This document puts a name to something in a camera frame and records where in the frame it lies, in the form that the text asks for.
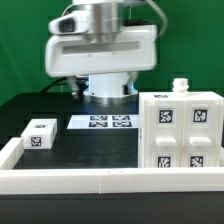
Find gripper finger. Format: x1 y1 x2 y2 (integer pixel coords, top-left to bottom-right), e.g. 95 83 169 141
68 76 79 98
123 71 138 95

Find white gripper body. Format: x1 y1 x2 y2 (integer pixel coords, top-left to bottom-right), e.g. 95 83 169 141
45 25 157 77

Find small white cabinet top block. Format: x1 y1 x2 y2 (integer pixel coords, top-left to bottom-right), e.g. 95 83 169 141
21 119 57 149

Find white cabinet body box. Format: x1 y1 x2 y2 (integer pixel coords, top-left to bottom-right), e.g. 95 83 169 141
138 78 224 168

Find black floor cables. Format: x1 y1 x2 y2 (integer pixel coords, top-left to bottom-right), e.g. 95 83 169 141
40 77 73 94

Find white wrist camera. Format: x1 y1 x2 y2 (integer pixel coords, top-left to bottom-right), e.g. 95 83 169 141
49 12 88 35

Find flat white tagged base plate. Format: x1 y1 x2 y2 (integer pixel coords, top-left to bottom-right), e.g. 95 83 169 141
67 114 138 129

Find white U-shaped fence frame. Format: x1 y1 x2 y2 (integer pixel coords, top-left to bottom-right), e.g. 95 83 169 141
0 138 224 195

